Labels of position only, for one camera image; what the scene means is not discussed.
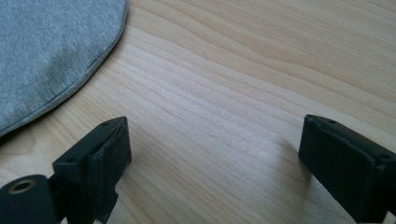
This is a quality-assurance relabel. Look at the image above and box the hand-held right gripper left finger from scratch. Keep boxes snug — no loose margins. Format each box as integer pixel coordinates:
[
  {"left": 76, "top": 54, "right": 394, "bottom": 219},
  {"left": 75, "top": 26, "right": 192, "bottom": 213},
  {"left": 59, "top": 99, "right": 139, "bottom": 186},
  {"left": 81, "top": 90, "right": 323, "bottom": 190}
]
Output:
[{"left": 49, "top": 116, "right": 133, "bottom": 224}]

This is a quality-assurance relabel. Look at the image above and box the grey fabric garment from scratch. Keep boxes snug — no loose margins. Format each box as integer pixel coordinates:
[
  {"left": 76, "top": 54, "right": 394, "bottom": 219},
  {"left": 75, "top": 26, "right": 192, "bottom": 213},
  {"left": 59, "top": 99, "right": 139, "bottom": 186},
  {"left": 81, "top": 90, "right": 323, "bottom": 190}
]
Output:
[{"left": 0, "top": 0, "right": 129, "bottom": 138}]

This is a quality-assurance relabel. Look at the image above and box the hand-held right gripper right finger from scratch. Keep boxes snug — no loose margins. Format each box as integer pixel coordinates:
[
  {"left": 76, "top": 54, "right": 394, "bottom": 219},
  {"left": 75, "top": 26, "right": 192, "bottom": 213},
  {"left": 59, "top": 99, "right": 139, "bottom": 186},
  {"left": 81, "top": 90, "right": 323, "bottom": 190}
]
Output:
[{"left": 298, "top": 114, "right": 396, "bottom": 224}]

